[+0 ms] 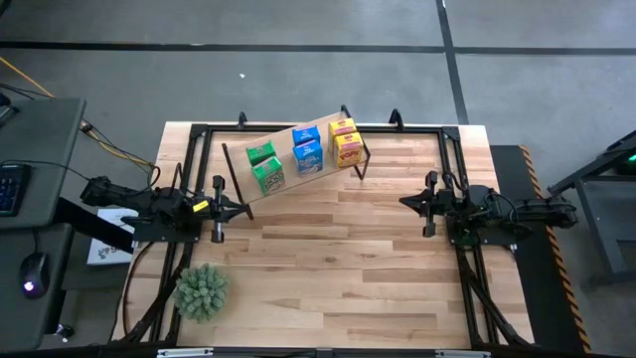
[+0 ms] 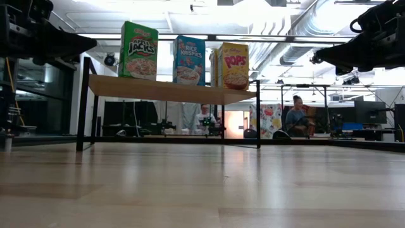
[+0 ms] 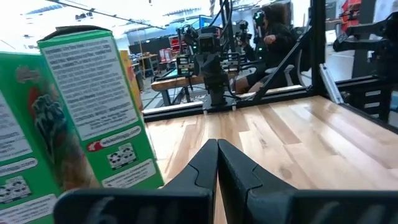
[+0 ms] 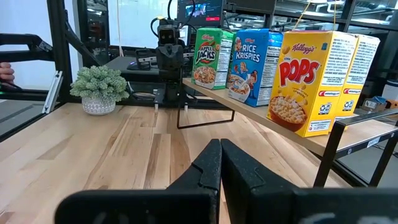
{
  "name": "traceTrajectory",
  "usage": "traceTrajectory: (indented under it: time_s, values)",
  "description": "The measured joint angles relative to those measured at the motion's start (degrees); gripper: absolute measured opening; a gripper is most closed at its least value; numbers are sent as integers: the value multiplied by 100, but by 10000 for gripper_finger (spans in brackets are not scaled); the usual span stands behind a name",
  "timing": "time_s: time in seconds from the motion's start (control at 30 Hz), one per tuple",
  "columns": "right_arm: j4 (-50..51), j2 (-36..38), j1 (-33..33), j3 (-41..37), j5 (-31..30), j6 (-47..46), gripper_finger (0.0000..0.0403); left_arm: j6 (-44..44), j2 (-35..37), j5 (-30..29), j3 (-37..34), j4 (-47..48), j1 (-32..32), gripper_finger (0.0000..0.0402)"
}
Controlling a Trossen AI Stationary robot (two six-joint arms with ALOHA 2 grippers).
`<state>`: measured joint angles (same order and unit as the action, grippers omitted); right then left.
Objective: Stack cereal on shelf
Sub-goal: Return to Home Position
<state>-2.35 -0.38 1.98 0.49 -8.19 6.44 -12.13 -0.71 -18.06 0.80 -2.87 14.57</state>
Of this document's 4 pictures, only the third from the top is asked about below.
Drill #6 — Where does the black metal table frame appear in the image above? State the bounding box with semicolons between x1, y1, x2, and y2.
142;0;398;134

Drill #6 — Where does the wooden-topped workbench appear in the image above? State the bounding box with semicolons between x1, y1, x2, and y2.
151;73;240;106

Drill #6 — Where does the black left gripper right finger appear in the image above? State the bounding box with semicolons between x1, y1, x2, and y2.
216;139;398;224

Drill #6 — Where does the black metal stand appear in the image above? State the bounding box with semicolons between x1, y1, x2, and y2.
332;12;398;122

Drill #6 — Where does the person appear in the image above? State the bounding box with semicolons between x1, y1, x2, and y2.
234;2;300;94

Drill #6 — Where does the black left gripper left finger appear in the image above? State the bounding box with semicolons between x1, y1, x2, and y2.
52;139;218;224

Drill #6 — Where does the yellow Corn Pops cereal box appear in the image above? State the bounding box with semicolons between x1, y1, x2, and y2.
119;49;144;112

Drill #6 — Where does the blue screen computer monitor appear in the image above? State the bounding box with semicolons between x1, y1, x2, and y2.
198;14;215;29

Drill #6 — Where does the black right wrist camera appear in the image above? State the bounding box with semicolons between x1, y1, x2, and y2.
198;32;220;54

